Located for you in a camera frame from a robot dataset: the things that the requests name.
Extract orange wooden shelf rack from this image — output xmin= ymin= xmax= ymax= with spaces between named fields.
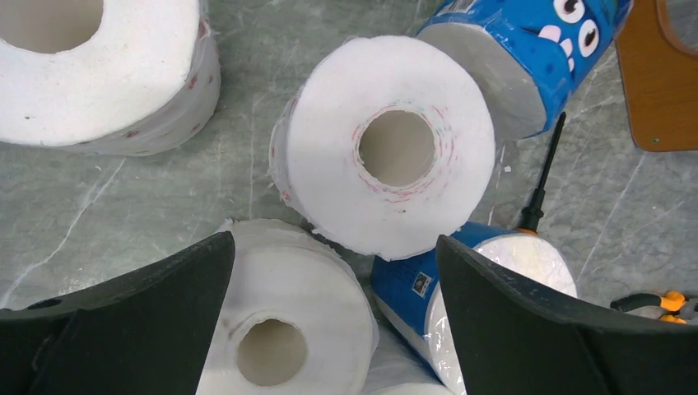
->
xmin=616 ymin=0 xmax=697 ymax=152

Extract orange black pliers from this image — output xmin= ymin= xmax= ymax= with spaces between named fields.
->
xmin=610 ymin=290 xmax=697 ymax=325

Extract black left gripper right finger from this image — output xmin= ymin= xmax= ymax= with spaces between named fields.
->
xmin=436 ymin=235 xmax=697 ymax=394

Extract white roll with red print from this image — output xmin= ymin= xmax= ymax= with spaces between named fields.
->
xmin=268 ymin=35 xmax=496 ymax=261

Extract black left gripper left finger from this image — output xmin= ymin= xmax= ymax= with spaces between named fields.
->
xmin=1 ymin=231 xmax=235 ymax=394

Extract black orange screwdriver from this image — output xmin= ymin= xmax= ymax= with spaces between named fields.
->
xmin=516 ymin=112 xmax=566 ymax=235

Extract blue monster-face wrapped roll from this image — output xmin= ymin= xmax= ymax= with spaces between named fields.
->
xmin=416 ymin=0 xmax=634 ymax=142

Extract blue wrapped paper roll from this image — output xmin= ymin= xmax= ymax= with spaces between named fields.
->
xmin=371 ymin=222 xmax=577 ymax=394

